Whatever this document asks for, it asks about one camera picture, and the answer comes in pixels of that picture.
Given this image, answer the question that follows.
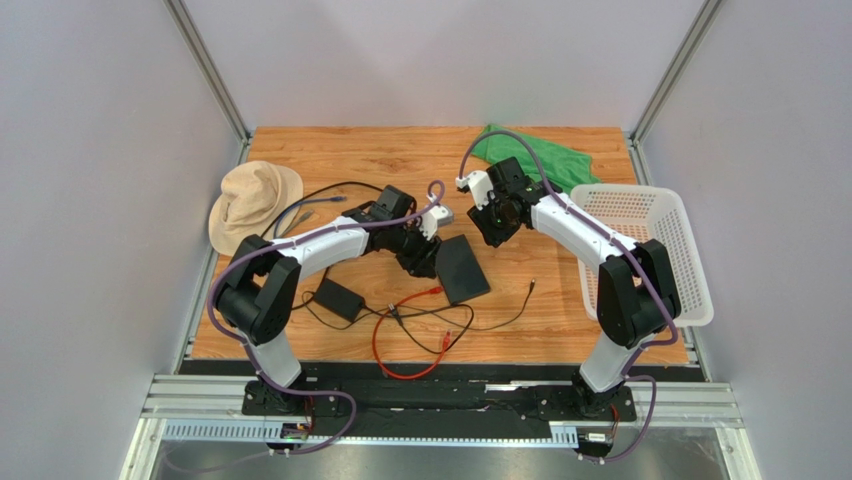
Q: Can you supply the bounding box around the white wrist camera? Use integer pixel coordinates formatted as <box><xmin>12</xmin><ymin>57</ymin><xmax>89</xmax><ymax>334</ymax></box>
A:
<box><xmin>455</xmin><ymin>170</ymin><xmax>494</xmax><ymax>210</ymax></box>
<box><xmin>419</xmin><ymin>204</ymin><xmax>454</xmax><ymax>241</ymax></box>

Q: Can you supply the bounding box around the black network switch box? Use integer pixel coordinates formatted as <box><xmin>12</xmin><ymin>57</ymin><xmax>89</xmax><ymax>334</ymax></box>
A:
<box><xmin>435</xmin><ymin>235</ymin><xmax>491</xmax><ymax>305</ymax></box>

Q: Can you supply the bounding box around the red ethernet cable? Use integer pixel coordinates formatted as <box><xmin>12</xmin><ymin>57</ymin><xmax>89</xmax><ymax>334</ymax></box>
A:
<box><xmin>369</xmin><ymin>284</ymin><xmax>455</xmax><ymax>381</ymax></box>

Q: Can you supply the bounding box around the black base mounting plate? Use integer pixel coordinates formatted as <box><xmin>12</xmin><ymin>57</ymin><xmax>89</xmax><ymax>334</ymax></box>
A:
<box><xmin>178</xmin><ymin>361</ymin><xmax>707</xmax><ymax>441</ymax></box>

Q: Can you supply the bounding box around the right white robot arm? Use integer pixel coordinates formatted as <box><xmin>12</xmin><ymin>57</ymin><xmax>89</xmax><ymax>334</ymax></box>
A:
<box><xmin>456</xmin><ymin>158</ymin><xmax>681</xmax><ymax>416</ymax></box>

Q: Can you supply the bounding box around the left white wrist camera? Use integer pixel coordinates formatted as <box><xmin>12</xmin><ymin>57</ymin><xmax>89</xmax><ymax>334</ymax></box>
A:
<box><xmin>419</xmin><ymin>204</ymin><xmax>454</xmax><ymax>241</ymax></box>

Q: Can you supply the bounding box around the black ethernet cable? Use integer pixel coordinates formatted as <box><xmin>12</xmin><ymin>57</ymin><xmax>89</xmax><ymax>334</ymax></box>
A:
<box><xmin>259</xmin><ymin>180</ymin><xmax>387</xmax><ymax>241</ymax></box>

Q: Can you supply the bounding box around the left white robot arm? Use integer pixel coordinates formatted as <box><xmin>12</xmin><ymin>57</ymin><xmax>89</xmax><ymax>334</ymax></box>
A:
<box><xmin>205</xmin><ymin>180</ymin><xmax>454</xmax><ymax>395</ymax></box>

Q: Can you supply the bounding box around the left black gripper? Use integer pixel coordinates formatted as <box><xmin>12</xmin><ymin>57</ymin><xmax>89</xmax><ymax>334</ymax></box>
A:
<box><xmin>386</xmin><ymin>220</ymin><xmax>443</xmax><ymax>282</ymax></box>

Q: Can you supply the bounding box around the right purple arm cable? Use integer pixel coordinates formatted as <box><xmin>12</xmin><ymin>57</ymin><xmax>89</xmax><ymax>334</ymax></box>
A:
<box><xmin>456</xmin><ymin>129</ymin><xmax>680</xmax><ymax>465</ymax></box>

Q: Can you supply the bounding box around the grey ethernet cable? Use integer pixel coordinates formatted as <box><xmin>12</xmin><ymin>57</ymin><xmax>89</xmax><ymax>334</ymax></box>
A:
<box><xmin>279</xmin><ymin>209</ymin><xmax>315</xmax><ymax>238</ymax></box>

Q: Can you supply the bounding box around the black power cord with plug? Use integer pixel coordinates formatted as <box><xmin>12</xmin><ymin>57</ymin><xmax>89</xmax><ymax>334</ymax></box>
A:
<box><xmin>289</xmin><ymin>289</ymin><xmax>475</xmax><ymax>355</ymax></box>

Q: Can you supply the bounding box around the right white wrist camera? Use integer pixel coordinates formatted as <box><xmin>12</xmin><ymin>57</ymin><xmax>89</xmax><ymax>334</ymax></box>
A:
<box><xmin>455</xmin><ymin>170</ymin><xmax>494</xmax><ymax>210</ymax></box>

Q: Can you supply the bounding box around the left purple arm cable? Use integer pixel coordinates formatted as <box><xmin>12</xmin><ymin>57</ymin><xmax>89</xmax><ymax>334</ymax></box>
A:
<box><xmin>206</xmin><ymin>179</ymin><xmax>447</xmax><ymax>457</ymax></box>

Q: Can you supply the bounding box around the blue ethernet cable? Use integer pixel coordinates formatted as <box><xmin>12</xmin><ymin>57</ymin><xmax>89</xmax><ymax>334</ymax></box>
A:
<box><xmin>272</xmin><ymin>195</ymin><xmax>349</xmax><ymax>241</ymax></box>

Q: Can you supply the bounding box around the black power adapter brick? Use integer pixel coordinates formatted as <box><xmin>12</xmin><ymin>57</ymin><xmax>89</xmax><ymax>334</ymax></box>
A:
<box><xmin>314</xmin><ymin>279</ymin><xmax>366</xmax><ymax>323</ymax></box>

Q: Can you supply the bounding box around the thin black adapter cable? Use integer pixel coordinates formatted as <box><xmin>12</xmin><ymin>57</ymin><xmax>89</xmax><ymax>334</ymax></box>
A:
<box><xmin>385</xmin><ymin>278</ymin><xmax>539</xmax><ymax>333</ymax></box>

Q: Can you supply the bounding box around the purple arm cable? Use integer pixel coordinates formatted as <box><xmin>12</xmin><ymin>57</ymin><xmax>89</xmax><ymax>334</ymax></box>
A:
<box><xmin>456</xmin><ymin>129</ymin><xmax>680</xmax><ymax>465</ymax></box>
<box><xmin>206</xmin><ymin>179</ymin><xmax>447</xmax><ymax>457</ymax></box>

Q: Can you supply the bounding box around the aluminium frame rail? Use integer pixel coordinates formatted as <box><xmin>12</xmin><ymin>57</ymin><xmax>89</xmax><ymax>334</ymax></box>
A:
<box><xmin>121</xmin><ymin>361</ymin><xmax>760</xmax><ymax>479</ymax></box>

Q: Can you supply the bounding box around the beige bucket hat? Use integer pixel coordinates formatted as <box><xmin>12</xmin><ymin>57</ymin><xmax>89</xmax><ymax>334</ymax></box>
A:
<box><xmin>208</xmin><ymin>161</ymin><xmax>304</xmax><ymax>256</ymax></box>

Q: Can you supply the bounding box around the green cloth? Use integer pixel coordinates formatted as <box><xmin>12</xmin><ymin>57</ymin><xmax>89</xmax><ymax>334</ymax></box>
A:
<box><xmin>471</xmin><ymin>124</ymin><xmax>602</xmax><ymax>193</ymax></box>

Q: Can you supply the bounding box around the white plastic basket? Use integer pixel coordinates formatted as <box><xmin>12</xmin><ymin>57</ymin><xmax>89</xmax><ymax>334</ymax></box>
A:
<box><xmin>570</xmin><ymin>183</ymin><xmax>714</xmax><ymax>328</ymax></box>

